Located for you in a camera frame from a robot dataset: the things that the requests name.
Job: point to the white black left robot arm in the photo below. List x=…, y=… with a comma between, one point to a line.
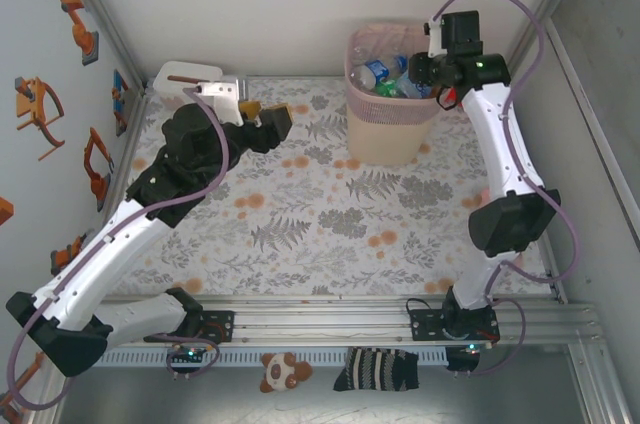
x=100, y=254

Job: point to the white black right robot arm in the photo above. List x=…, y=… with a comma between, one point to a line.
x=500, y=144

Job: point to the beige bin with pink liner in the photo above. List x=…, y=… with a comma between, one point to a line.
x=385, y=139

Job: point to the white pink tissue box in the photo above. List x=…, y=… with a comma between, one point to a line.
x=165, y=89

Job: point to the small circuit board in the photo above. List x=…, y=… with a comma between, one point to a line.
x=187, y=355
x=462, y=361

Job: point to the brown white panda plush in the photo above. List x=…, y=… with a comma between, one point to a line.
x=280, y=371

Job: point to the black white striped sock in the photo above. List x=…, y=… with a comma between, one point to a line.
x=375, y=369

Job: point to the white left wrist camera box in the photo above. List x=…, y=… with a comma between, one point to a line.
x=220, y=94

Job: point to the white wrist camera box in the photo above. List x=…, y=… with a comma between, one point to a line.
x=220, y=94
x=435, y=39

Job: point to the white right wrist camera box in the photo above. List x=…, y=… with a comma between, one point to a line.
x=435, y=39

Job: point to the blue orange machine wall sticker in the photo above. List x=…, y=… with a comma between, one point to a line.
x=120, y=99

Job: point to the orange claw wall sticker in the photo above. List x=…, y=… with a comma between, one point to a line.
x=30, y=106

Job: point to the orange wall sticker piece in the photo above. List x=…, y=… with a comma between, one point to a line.
x=5, y=211

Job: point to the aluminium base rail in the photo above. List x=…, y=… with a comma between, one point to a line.
x=325, y=324

